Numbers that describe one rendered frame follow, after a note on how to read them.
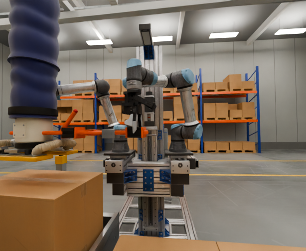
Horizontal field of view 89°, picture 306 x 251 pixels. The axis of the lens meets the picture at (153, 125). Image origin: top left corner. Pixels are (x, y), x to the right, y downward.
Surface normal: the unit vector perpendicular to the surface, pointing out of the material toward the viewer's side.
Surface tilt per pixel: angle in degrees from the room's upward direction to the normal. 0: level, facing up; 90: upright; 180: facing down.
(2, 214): 90
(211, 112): 90
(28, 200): 90
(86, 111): 90
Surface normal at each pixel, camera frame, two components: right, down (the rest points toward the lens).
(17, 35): 0.02, -0.02
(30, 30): 0.51, -0.29
